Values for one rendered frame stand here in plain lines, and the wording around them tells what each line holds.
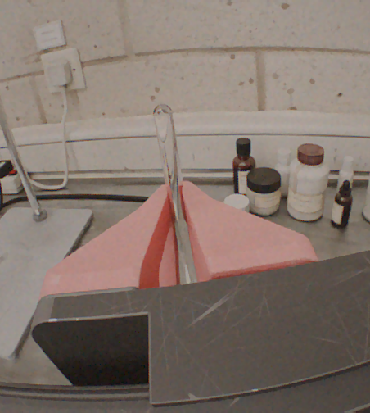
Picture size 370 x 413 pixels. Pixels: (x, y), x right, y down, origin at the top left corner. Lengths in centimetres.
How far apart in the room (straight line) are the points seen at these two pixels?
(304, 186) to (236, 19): 29
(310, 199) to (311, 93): 20
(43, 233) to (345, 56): 59
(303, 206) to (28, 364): 43
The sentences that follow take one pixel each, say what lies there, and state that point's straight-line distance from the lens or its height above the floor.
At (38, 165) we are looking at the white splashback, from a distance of 77.
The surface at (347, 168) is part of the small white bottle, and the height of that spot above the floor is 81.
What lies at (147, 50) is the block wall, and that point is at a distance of 61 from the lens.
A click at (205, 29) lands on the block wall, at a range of 59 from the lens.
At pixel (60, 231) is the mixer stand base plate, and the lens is 57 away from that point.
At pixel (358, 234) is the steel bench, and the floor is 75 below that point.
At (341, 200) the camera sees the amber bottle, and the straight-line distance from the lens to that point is 50.
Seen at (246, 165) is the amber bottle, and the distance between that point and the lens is 54.
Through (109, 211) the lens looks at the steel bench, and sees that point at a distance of 59.
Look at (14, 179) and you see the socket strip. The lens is 75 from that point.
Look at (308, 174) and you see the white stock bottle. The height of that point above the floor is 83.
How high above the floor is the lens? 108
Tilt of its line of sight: 36 degrees down
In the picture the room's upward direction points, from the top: 8 degrees counter-clockwise
